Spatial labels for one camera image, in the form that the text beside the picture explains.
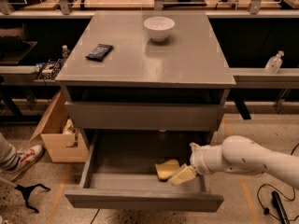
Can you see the white orange sneaker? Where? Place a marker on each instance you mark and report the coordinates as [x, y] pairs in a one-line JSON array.
[[22, 160]]

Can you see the wooden workbench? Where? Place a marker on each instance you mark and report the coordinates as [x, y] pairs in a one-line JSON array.
[[149, 0]]

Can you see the grey drawer cabinet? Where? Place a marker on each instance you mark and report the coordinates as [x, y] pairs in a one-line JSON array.
[[188, 68]]

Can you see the open grey middle drawer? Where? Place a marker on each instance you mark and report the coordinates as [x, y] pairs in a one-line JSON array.
[[119, 173]]

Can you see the black power strip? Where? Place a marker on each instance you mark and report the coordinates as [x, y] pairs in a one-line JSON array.
[[280, 208]]

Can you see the small clear bottle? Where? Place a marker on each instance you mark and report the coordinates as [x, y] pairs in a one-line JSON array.
[[65, 52]]

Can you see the dark snack packet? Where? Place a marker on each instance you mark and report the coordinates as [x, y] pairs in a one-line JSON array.
[[100, 52]]

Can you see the grey trouser leg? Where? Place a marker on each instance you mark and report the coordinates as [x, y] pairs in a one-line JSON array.
[[9, 157]]

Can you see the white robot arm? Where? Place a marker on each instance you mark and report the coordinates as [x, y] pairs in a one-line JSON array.
[[238, 155]]

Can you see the black stand foot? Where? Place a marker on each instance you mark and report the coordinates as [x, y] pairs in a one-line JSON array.
[[26, 192]]

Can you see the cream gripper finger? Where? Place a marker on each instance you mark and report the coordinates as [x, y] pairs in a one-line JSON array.
[[184, 174]]

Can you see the cardboard box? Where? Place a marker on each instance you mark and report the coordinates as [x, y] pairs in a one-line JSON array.
[[62, 141]]

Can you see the white bowl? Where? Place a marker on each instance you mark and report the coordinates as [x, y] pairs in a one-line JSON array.
[[159, 28]]

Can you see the clear sanitizer bottle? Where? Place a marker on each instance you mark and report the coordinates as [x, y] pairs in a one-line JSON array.
[[274, 63]]

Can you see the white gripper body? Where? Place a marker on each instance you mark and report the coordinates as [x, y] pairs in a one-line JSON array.
[[197, 160]]

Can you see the yellow sponge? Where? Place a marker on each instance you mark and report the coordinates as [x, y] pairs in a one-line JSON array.
[[166, 169]]

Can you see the closed grey top drawer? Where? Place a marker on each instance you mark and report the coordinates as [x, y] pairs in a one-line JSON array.
[[118, 116]]

